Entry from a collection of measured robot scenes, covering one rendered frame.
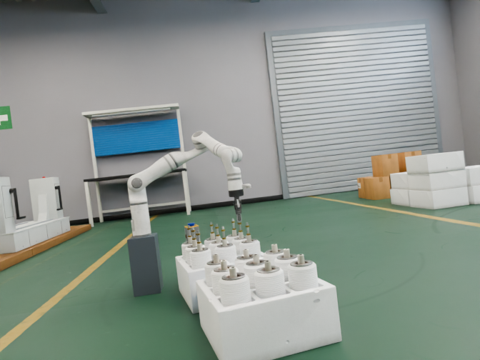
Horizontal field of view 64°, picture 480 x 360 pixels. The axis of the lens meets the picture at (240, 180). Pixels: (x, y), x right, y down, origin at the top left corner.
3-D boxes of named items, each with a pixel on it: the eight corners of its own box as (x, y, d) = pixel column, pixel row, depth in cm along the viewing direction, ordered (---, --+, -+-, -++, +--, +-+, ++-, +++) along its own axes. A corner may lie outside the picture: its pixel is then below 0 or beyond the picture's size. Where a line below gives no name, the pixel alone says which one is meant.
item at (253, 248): (252, 276, 186) (248, 238, 186) (268, 277, 180) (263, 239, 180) (239, 281, 179) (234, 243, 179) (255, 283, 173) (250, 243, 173)
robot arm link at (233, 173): (229, 180, 184) (243, 178, 189) (225, 148, 184) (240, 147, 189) (221, 181, 190) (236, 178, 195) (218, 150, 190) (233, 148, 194)
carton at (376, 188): (391, 198, 520) (388, 176, 519) (374, 200, 518) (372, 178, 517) (381, 196, 550) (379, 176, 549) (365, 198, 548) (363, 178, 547)
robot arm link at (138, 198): (126, 176, 208) (130, 207, 208) (126, 175, 199) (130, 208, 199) (143, 173, 211) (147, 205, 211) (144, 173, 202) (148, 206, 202)
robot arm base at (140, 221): (132, 238, 200) (128, 206, 200) (135, 236, 209) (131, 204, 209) (150, 236, 201) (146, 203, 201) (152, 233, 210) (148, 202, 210)
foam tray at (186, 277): (192, 314, 163) (187, 272, 163) (178, 290, 200) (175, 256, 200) (276, 295, 175) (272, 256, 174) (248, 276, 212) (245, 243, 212)
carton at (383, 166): (399, 174, 521) (397, 153, 521) (383, 176, 518) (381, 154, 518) (388, 175, 551) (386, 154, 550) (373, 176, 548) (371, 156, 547)
